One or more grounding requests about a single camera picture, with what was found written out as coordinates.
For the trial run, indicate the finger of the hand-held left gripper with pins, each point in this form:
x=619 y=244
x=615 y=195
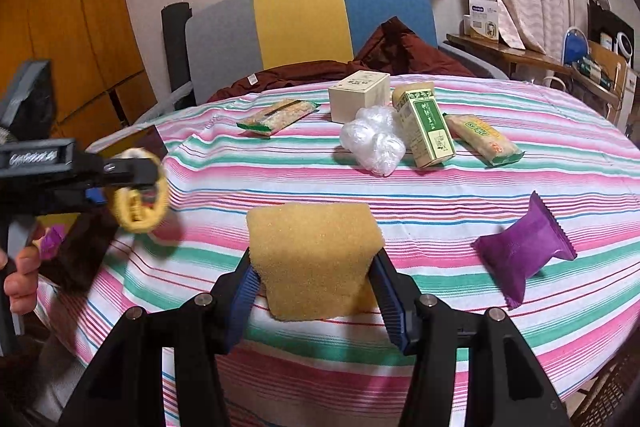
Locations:
x=127 y=169
x=94 y=197

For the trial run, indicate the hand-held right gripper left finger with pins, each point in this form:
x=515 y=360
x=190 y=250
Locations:
x=242 y=302

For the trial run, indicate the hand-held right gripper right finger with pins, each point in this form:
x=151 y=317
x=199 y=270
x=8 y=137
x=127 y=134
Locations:
x=395 y=307

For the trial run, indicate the dark brown storage box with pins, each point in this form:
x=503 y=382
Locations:
x=142 y=142

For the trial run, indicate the yellow sponge block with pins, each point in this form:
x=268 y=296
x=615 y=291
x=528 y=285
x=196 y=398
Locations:
x=310 y=257
x=407 y=91

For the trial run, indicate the clear plastic wrap ball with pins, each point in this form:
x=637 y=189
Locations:
x=372 y=139

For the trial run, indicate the person's left hand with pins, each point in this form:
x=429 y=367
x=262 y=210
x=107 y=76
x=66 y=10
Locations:
x=20 y=279

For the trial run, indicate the purple snack packet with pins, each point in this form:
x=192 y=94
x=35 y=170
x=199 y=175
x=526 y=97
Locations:
x=50 y=241
x=520 y=252

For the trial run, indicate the striped tablecloth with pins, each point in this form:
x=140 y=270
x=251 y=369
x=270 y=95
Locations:
x=300 y=177

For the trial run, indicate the green cracker packet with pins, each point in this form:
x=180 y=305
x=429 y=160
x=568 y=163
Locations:
x=277 y=117

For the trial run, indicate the orange wooden wardrobe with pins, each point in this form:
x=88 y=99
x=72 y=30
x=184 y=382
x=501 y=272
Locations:
x=65 y=7

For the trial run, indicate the green and cream tall box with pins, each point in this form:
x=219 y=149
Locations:
x=427 y=129

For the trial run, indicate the orange snack packet right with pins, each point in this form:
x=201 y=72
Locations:
x=482 y=139

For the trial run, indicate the cream square box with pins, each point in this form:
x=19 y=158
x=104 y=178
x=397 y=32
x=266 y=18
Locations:
x=357 y=99

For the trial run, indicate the grey yellow blue chair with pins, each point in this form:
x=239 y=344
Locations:
x=295 y=22

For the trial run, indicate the dark red garment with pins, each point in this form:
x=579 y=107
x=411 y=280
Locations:
x=400 y=52

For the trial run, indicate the wooden shelf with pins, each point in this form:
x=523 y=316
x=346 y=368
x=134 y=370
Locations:
x=505 y=52

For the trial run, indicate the white box with blue label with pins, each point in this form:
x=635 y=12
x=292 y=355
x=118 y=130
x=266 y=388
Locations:
x=482 y=21

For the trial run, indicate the cardboard box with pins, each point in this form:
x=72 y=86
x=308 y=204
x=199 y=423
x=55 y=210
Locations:
x=600 y=72

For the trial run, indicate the blue round object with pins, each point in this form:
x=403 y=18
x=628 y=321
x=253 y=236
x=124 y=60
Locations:
x=575 y=47

